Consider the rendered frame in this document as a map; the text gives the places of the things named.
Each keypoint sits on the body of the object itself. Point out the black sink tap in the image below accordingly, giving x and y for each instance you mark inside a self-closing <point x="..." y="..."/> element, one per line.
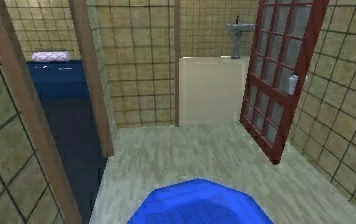
<point x="238" y="19"/>

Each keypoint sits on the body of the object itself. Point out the grey pedestal sink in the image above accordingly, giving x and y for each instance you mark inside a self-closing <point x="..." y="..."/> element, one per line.
<point x="239" y="33"/>

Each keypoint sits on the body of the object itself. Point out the red glass-paned room door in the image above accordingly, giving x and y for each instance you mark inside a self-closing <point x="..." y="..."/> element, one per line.
<point x="279" y="83"/>

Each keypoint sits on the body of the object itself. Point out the dark blue bed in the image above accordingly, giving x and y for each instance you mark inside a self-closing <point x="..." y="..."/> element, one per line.
<point x="57" y="78"/>

